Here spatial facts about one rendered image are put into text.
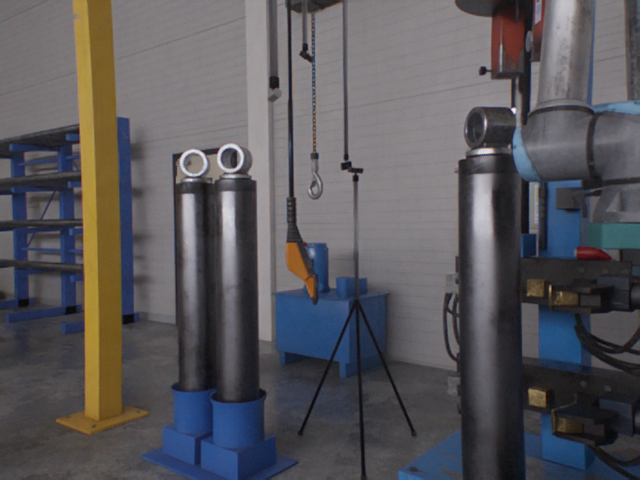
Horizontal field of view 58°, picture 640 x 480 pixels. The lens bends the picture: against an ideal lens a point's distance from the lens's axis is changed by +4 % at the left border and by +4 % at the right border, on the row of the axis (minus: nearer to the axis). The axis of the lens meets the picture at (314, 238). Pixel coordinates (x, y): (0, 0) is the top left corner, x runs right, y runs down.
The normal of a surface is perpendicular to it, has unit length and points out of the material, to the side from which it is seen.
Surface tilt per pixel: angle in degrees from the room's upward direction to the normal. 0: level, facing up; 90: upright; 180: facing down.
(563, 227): 90
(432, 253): 90
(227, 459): 90
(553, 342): 90
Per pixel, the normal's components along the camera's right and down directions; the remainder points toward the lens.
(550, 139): -0.61, -0.14
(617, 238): -0.25, 0.03
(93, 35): 0.77, 0.00
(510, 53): 0.09, 0.03
